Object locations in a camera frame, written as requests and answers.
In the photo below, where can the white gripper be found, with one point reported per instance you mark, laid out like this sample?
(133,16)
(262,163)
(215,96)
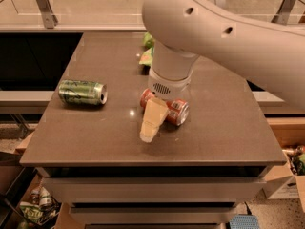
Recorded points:
(168,87)

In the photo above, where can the red coke can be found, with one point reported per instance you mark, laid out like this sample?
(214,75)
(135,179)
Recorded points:
(178,109)

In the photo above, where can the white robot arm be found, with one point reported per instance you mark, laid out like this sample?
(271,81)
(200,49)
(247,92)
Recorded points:
(269,55)

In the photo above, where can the green soda can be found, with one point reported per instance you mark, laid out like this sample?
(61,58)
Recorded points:
(82,92)

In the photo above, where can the green chip bag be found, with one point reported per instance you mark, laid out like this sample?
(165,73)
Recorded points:
(147,56)

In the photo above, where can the grey drawer cabinet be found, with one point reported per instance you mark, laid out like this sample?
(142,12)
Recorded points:
(94,160)

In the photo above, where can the cardboard box on right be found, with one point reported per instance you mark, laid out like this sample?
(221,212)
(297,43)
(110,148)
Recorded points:
(283,183)

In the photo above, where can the cans in left bin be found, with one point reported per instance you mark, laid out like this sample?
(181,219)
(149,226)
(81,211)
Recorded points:
(42,210)

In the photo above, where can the left metal railing bracket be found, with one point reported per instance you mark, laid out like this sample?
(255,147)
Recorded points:
(48,17)

